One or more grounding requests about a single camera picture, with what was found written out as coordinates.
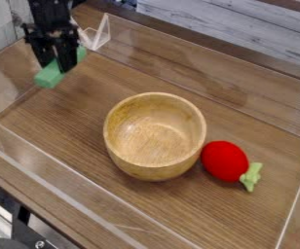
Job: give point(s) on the red plush strawberry toy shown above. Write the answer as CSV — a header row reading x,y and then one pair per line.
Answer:
x,y
226,162

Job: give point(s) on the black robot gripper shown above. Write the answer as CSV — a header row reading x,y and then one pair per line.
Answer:
x,y
51,27

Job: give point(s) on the green rectangular block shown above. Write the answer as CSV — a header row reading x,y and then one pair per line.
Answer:
x,y
50,75

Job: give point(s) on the black table leg bracket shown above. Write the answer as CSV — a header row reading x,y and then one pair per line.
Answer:
x,y
31,232

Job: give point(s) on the clear acrylic corner bracket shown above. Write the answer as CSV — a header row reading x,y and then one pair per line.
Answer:
x,y
94,38

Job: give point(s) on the brown wooden bowl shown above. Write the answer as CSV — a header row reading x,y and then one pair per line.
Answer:
x,y
154,133

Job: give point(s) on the clear acrylic tray walls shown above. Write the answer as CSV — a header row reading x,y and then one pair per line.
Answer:
x,y
56,170

